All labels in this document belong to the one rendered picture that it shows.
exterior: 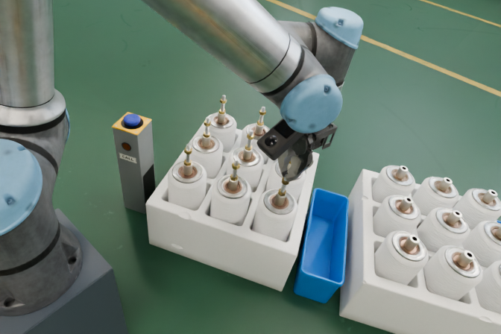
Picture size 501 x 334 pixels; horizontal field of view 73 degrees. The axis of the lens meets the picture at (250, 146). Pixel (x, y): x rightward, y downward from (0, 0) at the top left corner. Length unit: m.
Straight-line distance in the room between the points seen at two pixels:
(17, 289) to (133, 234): 0.49
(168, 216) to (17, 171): 0.45
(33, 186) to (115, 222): 0.60
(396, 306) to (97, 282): 0.65
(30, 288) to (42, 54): 0.33
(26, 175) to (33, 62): 0.15
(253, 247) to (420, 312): 0.41
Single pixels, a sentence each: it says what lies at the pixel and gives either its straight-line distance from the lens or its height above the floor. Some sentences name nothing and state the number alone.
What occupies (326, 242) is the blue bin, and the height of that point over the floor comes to 0.00.
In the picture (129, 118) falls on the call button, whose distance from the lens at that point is 0.89.
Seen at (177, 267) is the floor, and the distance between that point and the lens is 0.99.
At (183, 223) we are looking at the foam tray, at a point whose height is 0.15.
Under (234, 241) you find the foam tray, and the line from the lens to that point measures 0.85.
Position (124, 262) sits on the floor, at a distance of 1.01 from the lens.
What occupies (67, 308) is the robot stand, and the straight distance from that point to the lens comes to 0.66.
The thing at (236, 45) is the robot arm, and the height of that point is 0.71.
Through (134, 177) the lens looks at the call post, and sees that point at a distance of 0.98.
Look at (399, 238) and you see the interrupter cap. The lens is 0.87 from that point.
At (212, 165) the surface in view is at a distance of 0.93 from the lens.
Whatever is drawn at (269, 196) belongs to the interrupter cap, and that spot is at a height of 0.25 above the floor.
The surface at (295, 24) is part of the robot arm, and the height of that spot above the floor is 0.68.
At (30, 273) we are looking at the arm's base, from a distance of 0.60.
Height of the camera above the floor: 0.86
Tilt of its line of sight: 40 degrees down
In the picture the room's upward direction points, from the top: 11 degrees clockwise
